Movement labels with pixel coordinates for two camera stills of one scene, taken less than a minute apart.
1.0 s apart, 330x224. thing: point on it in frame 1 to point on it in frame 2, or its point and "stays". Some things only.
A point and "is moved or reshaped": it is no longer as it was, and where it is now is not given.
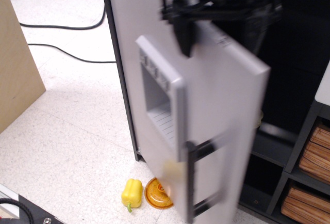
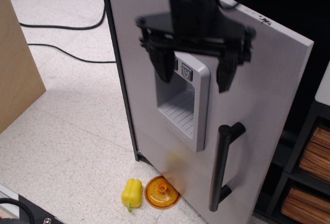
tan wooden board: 20,83 stays
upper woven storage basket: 315,158 stays
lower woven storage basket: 307,208 stays
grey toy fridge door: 213,97 is moved or reshaped
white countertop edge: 323,95 stays
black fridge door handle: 195,151 to 226,134
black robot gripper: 241,5 to 195,24
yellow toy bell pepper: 131,193 stays
